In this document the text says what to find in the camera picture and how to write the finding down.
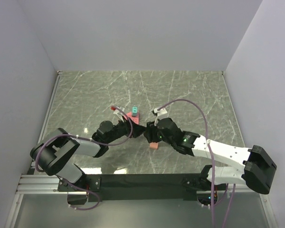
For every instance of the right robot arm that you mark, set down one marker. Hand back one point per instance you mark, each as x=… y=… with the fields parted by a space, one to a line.
x=250 y=166

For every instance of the pink triangular power strip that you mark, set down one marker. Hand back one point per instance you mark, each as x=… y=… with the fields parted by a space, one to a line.
x=134 y=119

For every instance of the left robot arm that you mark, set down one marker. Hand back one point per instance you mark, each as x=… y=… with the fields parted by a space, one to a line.
x=55 y=157

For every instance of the teal USB charger plug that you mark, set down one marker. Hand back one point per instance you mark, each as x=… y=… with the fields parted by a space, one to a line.
x=134 y=111

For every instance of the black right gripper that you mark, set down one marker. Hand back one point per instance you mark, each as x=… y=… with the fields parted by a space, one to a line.
x=150 y=132

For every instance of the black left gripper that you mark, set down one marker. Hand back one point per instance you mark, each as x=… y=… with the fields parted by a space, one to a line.
x=137 y=130

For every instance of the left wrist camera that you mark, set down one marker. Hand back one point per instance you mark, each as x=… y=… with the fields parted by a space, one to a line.
x=119 y=112

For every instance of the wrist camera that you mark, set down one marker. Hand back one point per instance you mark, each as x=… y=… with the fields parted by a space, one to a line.
x=119 y=112
x=159 y=114

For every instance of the pink USB charger plug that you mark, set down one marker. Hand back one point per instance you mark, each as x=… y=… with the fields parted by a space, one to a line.
x=154 y=145

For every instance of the black base bar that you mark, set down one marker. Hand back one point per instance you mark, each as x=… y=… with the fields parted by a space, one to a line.
x=136 y=187

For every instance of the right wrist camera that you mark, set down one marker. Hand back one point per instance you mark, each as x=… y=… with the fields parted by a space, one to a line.
x=159 y=114

